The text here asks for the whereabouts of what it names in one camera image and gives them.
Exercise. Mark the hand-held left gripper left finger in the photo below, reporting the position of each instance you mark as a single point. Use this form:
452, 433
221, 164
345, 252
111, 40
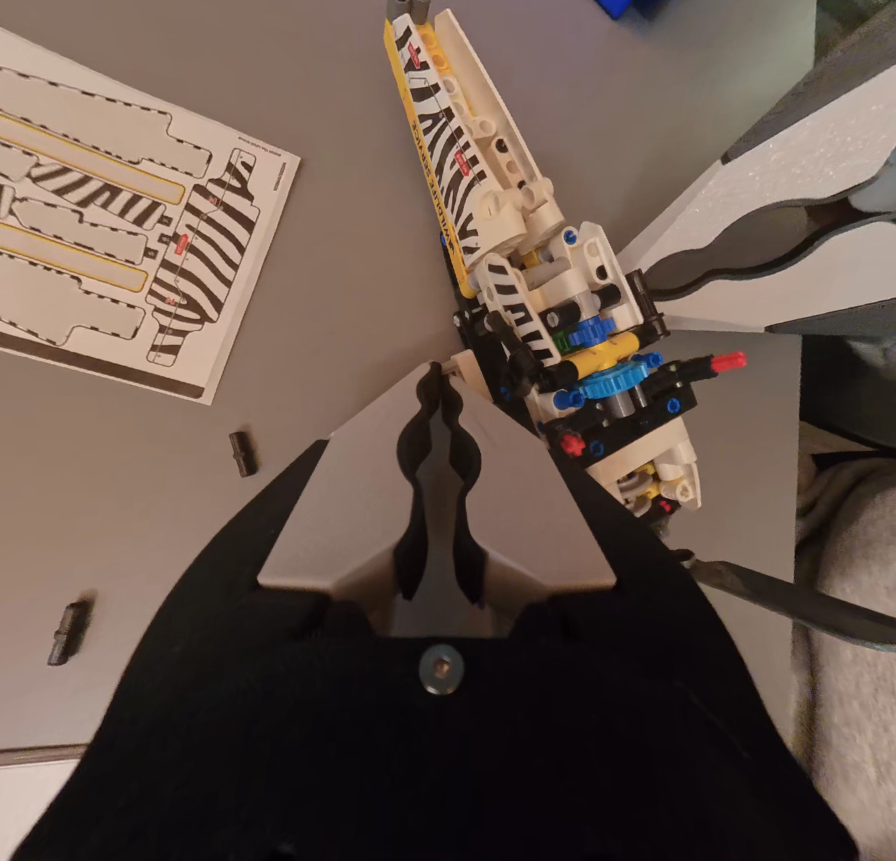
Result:
336, 511

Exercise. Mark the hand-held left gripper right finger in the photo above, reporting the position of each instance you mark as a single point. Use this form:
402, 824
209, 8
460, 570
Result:
539, 525

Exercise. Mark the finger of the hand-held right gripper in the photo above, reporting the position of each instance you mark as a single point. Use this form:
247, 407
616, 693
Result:
805, 301
770, 174

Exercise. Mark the zebra striped lego helicopter model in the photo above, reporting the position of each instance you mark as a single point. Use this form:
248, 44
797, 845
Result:
518, 301

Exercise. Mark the black lego rotor blade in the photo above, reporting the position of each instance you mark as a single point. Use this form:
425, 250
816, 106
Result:
784, 598

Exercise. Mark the black lego pin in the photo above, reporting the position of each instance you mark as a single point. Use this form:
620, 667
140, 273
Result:
243, 453
70, 633

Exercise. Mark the person's grey clothing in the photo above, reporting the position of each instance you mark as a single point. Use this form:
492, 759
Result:
847, 525

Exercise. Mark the zebra print sticker sheet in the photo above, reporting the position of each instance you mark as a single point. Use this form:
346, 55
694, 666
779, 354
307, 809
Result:
105, 174

